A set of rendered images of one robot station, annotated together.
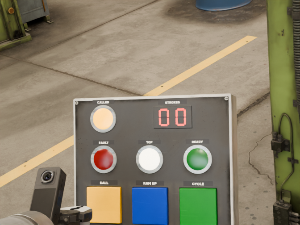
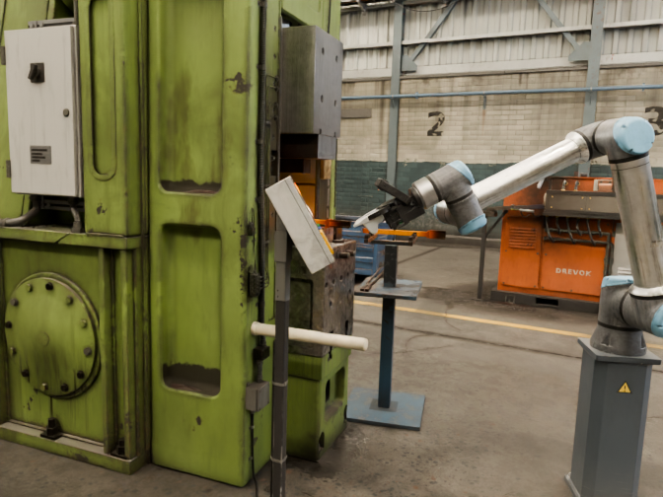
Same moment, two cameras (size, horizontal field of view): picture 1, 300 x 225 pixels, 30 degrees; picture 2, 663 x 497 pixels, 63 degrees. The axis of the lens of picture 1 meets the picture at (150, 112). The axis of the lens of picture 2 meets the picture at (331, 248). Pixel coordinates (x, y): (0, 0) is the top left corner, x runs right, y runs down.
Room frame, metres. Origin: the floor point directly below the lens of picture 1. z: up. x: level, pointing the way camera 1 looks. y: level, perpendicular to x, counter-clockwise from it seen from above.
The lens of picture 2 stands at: (1.56, 1.65, 1.22)
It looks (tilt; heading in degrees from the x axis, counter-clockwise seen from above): 8 degrees down; 248
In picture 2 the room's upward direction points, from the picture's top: 2 degrees clockwise
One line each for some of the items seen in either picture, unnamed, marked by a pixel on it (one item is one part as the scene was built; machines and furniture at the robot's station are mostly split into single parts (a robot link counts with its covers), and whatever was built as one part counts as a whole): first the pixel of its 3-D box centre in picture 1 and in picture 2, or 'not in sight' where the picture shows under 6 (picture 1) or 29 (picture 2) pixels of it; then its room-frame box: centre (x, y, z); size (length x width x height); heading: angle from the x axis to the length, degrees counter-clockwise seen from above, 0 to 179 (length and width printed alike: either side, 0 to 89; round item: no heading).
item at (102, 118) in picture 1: (103, 118); not in sight; (1.05, 0.10, 1.16); 0.05 x 0.03 x 0.04; 47
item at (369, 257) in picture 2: not in sight; (338, 245); (-0.94, -4.31, 0.36); 1.20 x 0.80 x 0.72; 137
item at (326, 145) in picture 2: not in sight; (281, 147); (0.89, -0.62, 1.32); 0.42 x 0.20 x 0.10; 137
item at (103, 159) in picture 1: (103, 159); not in sight; (1.01, 0.11, 1.09); 0.05 x 0.03 x 0.04; 47
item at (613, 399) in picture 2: not in sight; (609, 423); (-0.18, 0.23, 0.30); 0.22 x 0.22 x 0.60; 61
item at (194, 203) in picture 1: (198, 206); not in sight; (0.91, -0.06, 1.01); 0.07 x 0.05 x 0.07; 72
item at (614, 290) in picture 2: not in sight; (624, 299); (-0.18, 0.24, 0.79); 0.17 x 0.15 x 0.18; 78
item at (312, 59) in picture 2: not in sight; (287, 89); (0.86, -0.65, 1.56); 0.42 x 0.39 x 0.40; 137
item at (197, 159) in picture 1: (197, 159); not in sight; (0.95, -0.08, 1.09); 0.05 x 0.03 x 0.04; 47
